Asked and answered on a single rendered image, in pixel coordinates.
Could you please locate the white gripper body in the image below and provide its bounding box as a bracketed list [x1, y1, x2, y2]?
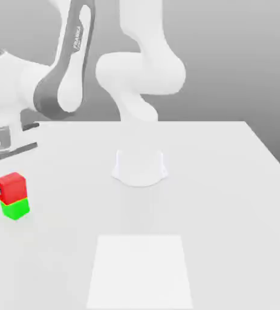
[0, 142, 39, 173]

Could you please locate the small red cube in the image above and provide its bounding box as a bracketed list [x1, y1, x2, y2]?
[0, 171, 28, 206]

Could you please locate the small green cube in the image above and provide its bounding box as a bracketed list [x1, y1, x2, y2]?
[0, 197, 31, 222]

